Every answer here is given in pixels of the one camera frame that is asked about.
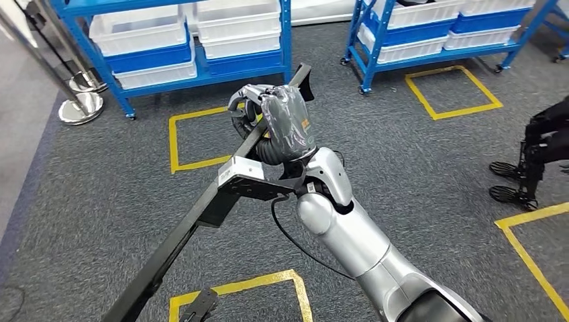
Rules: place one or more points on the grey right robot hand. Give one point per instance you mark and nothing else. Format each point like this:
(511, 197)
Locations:
(289, 124)

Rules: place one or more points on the black plastic plate frame part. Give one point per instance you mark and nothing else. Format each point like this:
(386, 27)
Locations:
(162, 266)

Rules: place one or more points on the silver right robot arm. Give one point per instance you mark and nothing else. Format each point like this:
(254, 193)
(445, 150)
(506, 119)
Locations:
(355, 240)

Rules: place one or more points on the blue metal shelf rack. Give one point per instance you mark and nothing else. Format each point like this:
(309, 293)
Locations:
(558, 26)
(266, 66)

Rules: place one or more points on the blue wheeled shelf rack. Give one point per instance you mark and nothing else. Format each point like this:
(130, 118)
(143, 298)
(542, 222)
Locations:
(373, 58)

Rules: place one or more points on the black bulky object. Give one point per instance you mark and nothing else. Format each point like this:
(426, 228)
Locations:
(415, 2)

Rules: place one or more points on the black humanoid robot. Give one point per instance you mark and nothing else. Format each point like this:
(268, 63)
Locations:
(542, 137)

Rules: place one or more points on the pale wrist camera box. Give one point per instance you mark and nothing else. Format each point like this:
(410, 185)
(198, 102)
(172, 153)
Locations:
(242, 168)

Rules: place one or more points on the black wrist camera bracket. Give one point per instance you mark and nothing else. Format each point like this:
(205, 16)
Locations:
(258, 189)

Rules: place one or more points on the chrome stanchion post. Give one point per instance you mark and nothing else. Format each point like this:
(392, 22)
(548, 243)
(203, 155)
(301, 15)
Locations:
(89, 82)
(82, 109)

